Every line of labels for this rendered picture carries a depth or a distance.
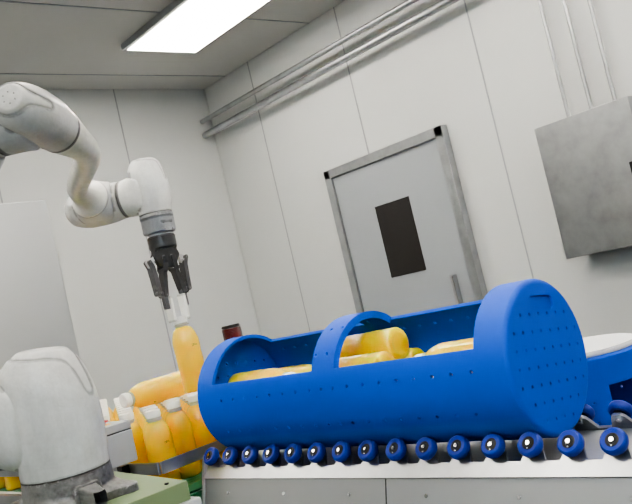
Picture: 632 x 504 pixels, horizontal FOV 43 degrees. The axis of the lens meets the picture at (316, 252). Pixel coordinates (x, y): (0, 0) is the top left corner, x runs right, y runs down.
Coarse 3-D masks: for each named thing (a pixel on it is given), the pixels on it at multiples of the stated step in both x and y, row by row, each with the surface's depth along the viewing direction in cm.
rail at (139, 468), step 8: (136, 464) 203; (144, 464) 200; (152, 464) 198; (0, 472) 260; (8, 472) 255; (16, 472) 251; (136, 472) 203; (144, 472) 201; (152, 472) 198; (160, 472) 197
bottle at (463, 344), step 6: (444, 342) 152; (450, 342) 150; (456, 342) 149; (462, 342) 148; (468, 342) 147; (432, 348) 153; (438, 348) 151; (444, 348) 150; (450, 348) 149; (456, 348) 148; (462, 348) 147; (468, 348) 146; (426, 354) 153; (432, 354) 151
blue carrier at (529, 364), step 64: (384, 320) 176; (448, 320) 170; (512, 320) 137; (576, 320) 153; (256, 384) 178; (320, 384) 164; (384, 384) 152; (448, 384) 142; (512, 384) 133; (576, 384) 148
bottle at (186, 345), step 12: (180, 324) 212; (180, 336) 211; (192, 336) 212; (180, 348) 210; (192, 348) 211; (180, 360) 211; (192, 360) 210; (180, 372) 211; (192, 372) 210; (192, 384) 210
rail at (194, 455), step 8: (200, 448) 206; (208, 448) 207; (224, 448) 211; (176, 456) 200; (184, 456) 202; (192, 456) 203; (200, 456) 205; (160, 464) 197; (168, 464) 198; (176, 464) 200; (184, 464) 201
